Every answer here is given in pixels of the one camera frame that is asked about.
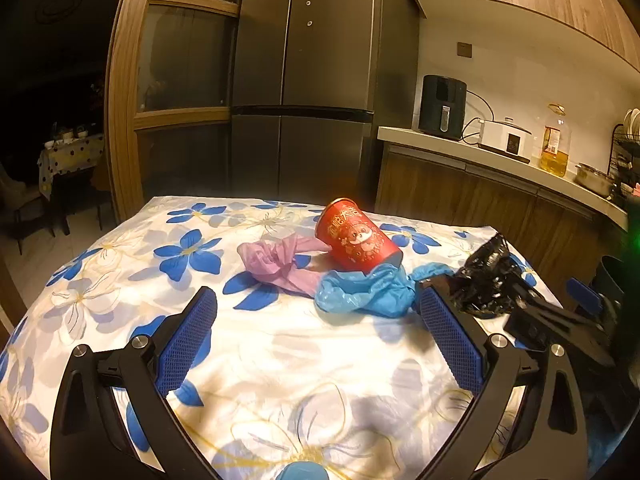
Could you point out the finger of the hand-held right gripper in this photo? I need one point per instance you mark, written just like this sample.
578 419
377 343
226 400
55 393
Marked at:
585 294
565 332

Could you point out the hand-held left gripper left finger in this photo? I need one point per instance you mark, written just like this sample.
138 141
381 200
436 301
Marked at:
187 340

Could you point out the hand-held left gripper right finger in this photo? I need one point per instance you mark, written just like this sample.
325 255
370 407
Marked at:
452 340

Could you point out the black trash bin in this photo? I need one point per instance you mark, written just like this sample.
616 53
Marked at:
609 277

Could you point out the black plastic bag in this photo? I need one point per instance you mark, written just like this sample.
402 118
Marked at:
487 275

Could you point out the person's left hand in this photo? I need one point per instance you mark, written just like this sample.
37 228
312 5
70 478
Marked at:
304 472

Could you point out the blue floral tablecloth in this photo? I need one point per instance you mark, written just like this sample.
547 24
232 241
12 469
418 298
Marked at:
280 360

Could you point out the blue plastic bag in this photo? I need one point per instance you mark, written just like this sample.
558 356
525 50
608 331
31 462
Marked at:
360 292

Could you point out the steel pot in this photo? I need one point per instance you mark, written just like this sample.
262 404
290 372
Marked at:
595 180

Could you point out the pink plastic bag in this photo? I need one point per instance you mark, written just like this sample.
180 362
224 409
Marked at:
280 265

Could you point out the red printed can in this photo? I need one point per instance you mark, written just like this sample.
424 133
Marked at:
357 237

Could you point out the wooden base cabinets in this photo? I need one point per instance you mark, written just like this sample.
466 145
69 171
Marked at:
475 200

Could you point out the cooking oil bottle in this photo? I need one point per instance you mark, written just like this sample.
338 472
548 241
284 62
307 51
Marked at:
555 155

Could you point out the black dish rack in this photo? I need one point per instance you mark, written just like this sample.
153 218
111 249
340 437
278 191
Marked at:
627 150

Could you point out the white rice cooker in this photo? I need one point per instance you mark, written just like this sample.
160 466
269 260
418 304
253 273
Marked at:
502 140

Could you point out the dining table with dotted cloth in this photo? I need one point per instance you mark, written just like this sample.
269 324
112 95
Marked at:
70 160

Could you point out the dark dining chair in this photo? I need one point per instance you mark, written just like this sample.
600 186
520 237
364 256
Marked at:
22 200

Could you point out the black air fryer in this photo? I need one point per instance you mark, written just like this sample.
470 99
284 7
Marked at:
442 107

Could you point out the wooden glass door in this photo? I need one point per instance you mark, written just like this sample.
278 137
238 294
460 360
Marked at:
185 85

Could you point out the grey steel refrigerator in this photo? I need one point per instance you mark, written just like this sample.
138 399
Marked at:
320 85

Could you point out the dark wall socket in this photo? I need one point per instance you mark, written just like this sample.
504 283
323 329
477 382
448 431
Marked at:
464 49

